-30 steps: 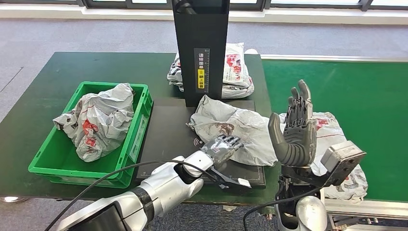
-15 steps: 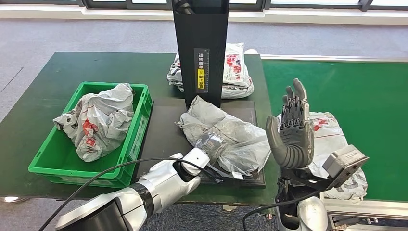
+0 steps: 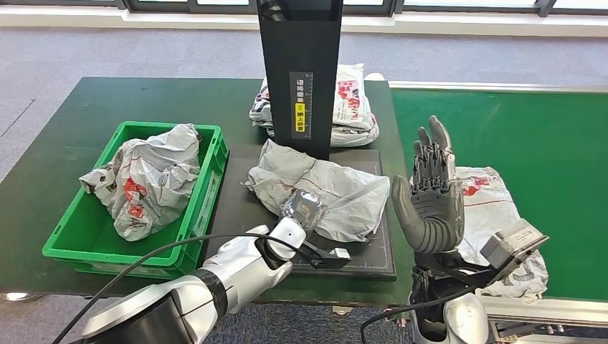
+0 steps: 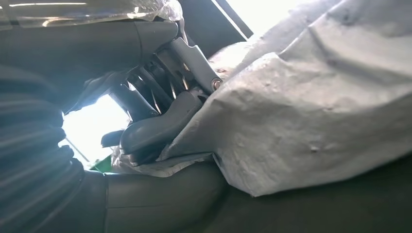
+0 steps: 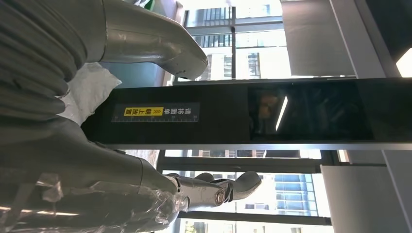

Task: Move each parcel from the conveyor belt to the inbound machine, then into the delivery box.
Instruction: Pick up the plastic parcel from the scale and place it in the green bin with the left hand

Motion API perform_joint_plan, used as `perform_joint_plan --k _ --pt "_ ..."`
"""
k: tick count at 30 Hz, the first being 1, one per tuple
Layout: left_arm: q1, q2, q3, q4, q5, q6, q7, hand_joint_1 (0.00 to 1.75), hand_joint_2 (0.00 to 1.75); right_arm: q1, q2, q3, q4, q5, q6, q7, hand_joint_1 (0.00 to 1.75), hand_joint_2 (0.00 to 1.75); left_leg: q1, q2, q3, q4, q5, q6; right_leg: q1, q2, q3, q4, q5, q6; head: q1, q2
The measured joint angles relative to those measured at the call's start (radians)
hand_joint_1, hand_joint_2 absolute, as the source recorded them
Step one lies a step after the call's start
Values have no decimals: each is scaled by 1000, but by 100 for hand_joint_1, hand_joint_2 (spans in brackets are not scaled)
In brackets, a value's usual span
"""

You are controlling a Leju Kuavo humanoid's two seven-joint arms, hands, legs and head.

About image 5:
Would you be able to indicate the black inbound scanner machine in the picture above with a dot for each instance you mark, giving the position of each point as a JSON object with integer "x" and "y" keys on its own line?
{"x": 225, "y": 128}

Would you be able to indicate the dark window frame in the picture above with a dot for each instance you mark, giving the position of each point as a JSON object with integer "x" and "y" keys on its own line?
{"x": 241, "y": 164}

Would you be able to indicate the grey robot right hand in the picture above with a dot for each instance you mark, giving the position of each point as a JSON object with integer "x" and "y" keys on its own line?
{"x": 64, "y": 160}

